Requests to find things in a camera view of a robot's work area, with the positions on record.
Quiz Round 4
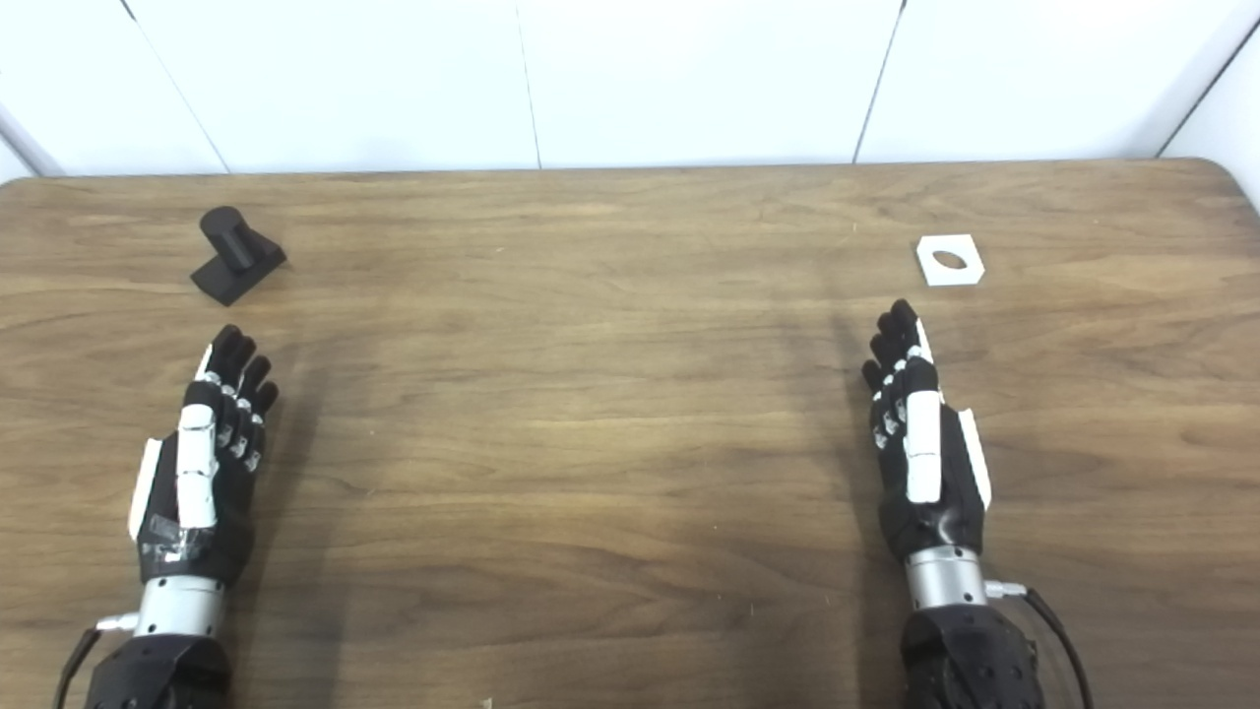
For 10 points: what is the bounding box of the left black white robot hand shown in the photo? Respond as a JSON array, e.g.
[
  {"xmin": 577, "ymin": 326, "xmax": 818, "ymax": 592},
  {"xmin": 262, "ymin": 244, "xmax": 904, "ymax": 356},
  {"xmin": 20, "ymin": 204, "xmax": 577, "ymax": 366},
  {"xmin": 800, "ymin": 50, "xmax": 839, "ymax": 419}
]
[{"xmin": 128, "ymin": 324, "xmax": 280, "ymax": 589}]

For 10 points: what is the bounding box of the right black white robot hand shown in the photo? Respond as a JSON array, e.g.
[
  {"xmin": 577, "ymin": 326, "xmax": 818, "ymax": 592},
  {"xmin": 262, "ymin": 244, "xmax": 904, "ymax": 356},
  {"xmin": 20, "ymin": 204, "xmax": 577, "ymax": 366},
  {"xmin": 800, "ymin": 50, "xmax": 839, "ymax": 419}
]
[{"xmin": 861, "ymin": 299, "xmax": 993, "ymax": 564}]

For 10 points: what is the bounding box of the white square piece with hole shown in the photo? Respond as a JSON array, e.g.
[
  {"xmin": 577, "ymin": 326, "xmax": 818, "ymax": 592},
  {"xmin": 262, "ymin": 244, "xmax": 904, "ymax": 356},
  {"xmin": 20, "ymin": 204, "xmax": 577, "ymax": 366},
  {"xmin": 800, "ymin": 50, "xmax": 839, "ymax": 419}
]
[{"xmin": 915, "ymin": 234, "xmax": 985, "ymax": 288}]

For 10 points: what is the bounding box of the black peg with square base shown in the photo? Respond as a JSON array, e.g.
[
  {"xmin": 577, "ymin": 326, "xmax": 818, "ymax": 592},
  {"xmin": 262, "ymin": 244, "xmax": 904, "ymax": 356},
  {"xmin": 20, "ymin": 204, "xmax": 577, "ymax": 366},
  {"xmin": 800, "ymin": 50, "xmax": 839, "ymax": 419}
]
[{"xmin": 190, "ymin": 207, "xmax": 287, "ymax": 306}]

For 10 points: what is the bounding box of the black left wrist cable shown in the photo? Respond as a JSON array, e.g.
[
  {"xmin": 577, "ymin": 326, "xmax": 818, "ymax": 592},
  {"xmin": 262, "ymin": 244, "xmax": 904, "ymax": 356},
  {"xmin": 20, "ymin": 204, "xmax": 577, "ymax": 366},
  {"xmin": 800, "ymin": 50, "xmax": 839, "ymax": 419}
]
[{"xmin": 54, "ymin": 612, "xmax": 139, "ymax": 709}]

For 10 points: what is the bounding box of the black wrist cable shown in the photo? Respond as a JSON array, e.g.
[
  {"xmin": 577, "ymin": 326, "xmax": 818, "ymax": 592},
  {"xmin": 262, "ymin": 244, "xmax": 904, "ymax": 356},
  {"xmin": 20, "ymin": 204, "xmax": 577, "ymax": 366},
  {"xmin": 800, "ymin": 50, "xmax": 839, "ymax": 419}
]
[
  {"xmin": 984, "ymin": 581, "xmax": 1096, "ymax": 709},
  {"xmin": 54, "ymin": 612, "xmax": 139, "ymax": 709}
]

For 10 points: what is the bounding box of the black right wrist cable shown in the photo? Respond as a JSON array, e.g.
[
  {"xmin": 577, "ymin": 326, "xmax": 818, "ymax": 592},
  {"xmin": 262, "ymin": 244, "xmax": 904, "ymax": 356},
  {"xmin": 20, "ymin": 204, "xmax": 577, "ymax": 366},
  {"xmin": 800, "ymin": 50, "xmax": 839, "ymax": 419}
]
[{"xmin": 984, "ymin": 581, "xmax": 1096, "ymax": 709}]

